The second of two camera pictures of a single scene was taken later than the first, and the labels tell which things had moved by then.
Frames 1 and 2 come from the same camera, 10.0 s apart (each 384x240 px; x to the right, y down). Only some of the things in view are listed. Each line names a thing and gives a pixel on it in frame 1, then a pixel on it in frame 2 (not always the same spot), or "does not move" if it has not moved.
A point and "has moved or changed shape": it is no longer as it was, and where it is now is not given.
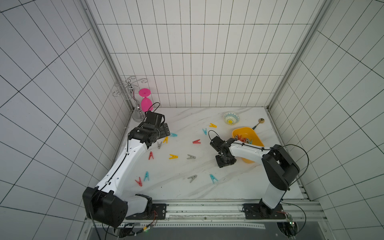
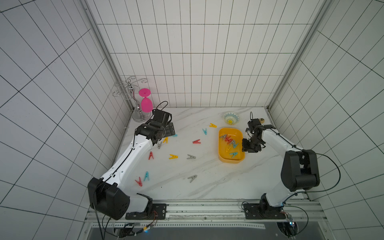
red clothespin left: (150, 155) does not move
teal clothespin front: (213, 178) has moved or changed shape
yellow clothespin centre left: (173, 156) does not move
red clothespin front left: (139, 183) does not move
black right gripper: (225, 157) to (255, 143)
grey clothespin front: (193, 177) does not move
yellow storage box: (250, 133) has moved or changed shape
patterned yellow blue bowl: (231, 118) does not move
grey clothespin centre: (191, 157) does not move
